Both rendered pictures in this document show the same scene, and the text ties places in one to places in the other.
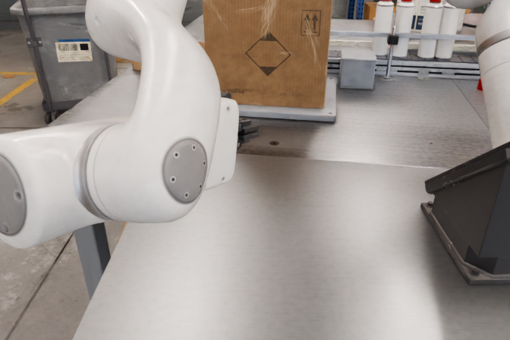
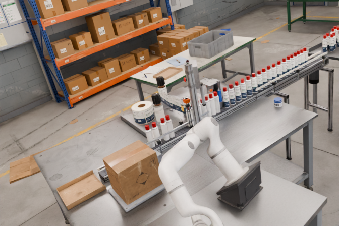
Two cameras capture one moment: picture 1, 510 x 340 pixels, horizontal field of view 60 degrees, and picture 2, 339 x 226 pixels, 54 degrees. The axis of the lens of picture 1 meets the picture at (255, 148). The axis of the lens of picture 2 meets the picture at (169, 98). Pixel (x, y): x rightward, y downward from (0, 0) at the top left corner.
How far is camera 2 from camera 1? 1.50 m
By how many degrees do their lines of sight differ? 34
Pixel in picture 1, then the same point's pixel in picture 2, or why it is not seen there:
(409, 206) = (215, 200)
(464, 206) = (231, 195)
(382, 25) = (150, 137)
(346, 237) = not seen: hidden behind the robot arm
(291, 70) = (151, 178)
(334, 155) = not seen: hidden behind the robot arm
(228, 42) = (129, 182)
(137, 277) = not seen: outside the picture
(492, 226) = (240, 198)
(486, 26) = (211, 153)
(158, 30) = (208, 210)
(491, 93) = (220, 167)
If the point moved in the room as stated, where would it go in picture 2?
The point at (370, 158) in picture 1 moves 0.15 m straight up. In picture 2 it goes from (192, 191) to (189, 174)
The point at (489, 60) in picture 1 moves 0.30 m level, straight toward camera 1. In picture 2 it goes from (216, 160) to (236, 189)
